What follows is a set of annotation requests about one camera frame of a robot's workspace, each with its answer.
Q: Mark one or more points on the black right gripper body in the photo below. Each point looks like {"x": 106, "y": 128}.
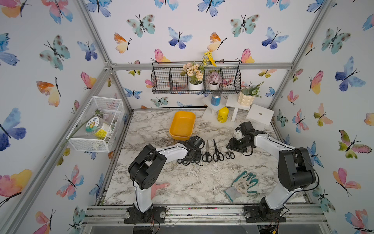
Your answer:
{"x": 239, "y": 144}

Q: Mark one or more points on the black wire wall basket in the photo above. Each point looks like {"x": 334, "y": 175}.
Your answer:
{"x": 166, "y": 78}

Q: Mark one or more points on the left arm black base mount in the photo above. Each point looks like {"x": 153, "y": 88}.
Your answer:
{"x": 144, "y": 213}

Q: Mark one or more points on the all black scissors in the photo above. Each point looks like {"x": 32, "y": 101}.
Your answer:
{"x": 217, "y": 155}

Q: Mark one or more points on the cream flowers in white pot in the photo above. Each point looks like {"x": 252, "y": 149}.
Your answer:
{"x": 195, "y": 76}

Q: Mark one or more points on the succulent in cream bubble pot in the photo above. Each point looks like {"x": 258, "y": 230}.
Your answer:
{"x": 248, "y": 94}

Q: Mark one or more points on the pink plastic scoop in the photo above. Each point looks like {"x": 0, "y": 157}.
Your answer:
{"x": 156, "y": 187}

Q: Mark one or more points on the yellow plastic storage box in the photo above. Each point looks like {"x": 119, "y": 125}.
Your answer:
{"x": 182, "y": 125}

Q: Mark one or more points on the purple flowers in white pot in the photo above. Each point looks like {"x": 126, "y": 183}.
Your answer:
{"x": 214, "y": 79}

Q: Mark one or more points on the yellow plastic canister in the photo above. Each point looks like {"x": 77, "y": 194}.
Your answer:
{"x": 223, "y": 115}

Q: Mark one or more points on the yellow artificial flower stem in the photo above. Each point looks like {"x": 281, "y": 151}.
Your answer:
{"x": 208, "y": 59}

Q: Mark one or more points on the small black scissors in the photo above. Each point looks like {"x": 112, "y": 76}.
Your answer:
{"x": 229, "y": 155}

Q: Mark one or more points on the clear acrylic wall box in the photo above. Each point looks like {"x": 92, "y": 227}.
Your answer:
{"x": 109, "y": 109}

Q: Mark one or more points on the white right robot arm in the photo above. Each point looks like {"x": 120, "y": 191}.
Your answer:
{"x": 295, "y": 170}

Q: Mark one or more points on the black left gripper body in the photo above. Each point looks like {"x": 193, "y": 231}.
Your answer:
{"x": 196, "y": 156}

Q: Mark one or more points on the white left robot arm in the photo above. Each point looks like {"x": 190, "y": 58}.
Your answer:
{"x": 148, "y": 165}

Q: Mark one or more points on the green white work glove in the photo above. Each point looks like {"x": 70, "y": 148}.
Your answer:
{"x": 242, "y": 186}

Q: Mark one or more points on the blue handled scissors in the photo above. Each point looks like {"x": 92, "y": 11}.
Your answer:
{"x": 186, "y": 161}

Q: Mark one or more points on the aluminium front rail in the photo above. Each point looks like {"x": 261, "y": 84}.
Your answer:
{"x": 170, "y": 215}

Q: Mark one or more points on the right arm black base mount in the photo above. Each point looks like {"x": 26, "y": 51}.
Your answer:
{"x": 263, "y": 213}

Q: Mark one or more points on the round green labelled tin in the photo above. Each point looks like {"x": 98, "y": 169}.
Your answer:
{"x": 98, "y": 127}

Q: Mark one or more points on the white tiered display stand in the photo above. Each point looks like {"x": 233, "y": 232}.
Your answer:
{"x": 255, "y": 113}

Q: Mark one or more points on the black handled steel scissors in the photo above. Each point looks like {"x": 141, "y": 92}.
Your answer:
{"x": 207, "y": 157}

